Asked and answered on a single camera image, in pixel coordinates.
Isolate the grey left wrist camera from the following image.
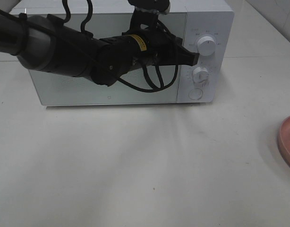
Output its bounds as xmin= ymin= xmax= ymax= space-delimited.
xmin=128 ymin=0 xmax=171 ymax=14

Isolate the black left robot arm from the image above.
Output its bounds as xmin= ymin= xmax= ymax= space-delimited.
xmin=0 ymin=1 xmax=199 ymax=93

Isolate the white microwave door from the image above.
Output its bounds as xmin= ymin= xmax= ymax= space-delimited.
xmin=29 ymin=13 xmax=186 ymax=106

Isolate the pink round plate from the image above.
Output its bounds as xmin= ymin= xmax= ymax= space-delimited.
xmin=277 ymin=116 xmax=290 ymax=167

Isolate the white microwave knob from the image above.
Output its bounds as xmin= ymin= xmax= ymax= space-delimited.
xmin=192 ymin=67 xmax=209 ymax=84
xmin=196 ymin=35 xmax=216 ymax=56

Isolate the white microwave oven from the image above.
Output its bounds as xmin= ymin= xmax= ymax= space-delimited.
xmin=10 ymin=0 xmax=234 ymax=103

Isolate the round white door button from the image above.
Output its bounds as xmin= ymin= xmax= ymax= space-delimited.
xmin=188 ymin=88 xmax=203 ymax=100

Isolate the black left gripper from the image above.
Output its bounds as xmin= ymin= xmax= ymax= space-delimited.
xmin=129 ymin=9 xmax=199 ymax=66

